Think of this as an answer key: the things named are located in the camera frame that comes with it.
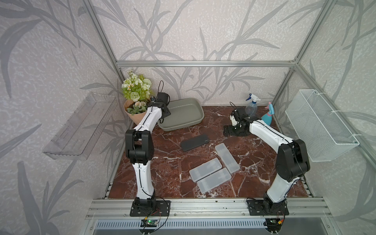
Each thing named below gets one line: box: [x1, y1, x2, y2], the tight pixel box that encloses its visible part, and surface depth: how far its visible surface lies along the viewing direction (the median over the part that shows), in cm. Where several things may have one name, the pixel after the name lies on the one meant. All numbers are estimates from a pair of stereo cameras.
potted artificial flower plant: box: [121, 70, 152, 125], surface depth 92 cm
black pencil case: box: [180, 134, 210, 152], surface depth 101 cm
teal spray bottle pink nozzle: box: [261, 101, 275, 127], surface depth 101 cm
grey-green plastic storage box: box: [157, 97, 205, 132], surface depth 119 cm
